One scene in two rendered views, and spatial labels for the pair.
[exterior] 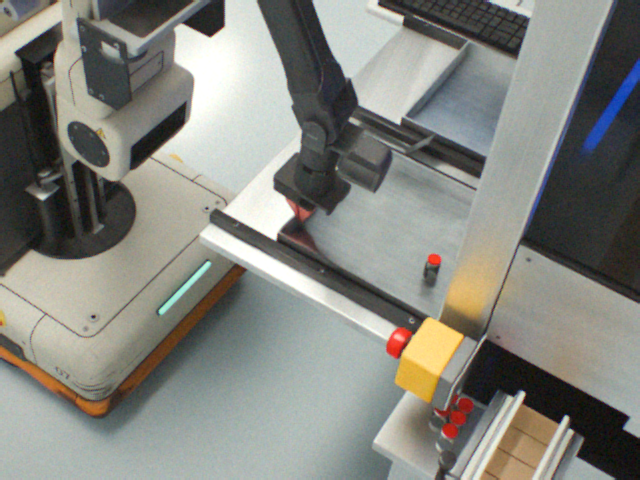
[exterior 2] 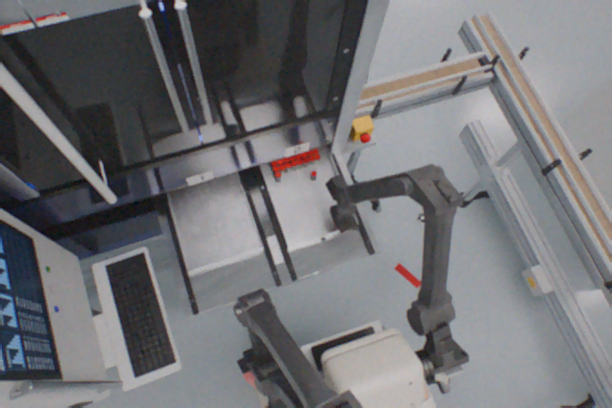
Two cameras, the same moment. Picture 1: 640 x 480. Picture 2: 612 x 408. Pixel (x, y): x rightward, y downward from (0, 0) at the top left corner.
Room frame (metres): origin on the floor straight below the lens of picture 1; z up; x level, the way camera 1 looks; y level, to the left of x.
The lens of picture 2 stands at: (1.45, 0.22, 2.48)
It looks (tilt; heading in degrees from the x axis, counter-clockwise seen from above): 69 degrees down; 214
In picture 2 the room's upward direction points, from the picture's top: 10 degrees clockwise
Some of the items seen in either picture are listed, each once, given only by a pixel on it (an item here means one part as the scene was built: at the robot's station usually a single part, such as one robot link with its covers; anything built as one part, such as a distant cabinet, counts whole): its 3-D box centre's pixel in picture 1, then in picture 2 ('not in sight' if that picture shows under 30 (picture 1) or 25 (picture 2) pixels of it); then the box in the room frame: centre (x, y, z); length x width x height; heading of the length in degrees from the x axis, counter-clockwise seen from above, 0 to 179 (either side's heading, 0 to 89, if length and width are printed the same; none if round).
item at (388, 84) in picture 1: (437, 173); (265, 220); (1.10, -0.18, 0.87); 0.70 x 0.48 x 0.02; 153
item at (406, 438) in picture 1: (440, 435); (354, 132); (0.60, -0.19, 0.87); 0.14 x 0.13 x 0.02; 63
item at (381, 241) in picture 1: (414, 237); (307, 193); (0.92, -0.14, 0.90); 0.34 x 0.26 x 0.04; 63
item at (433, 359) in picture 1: (434, 362); (360, 127); (0.64, -0.16, 0.99); 0.08 x 0.07 x 0.07; 63
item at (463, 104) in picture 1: (520, 123); (211, 215); (1.22, -0.32, 0.90); 0.34 x 0.26 x 0.04; 63
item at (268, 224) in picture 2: (393, 133); (273, 241); (1.14, -0.10, 0.91); 0.14 x 0.03 x 0.06; 62
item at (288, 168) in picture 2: not in sight; (297, 165); (0.87, -0.24, 0.90); 0.18 x 0.02 x 0.05; 153
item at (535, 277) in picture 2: not in sight; (536, 280); (0.38, 0.76, 0.50); 0.12 x 0.05 x 0.09; 63
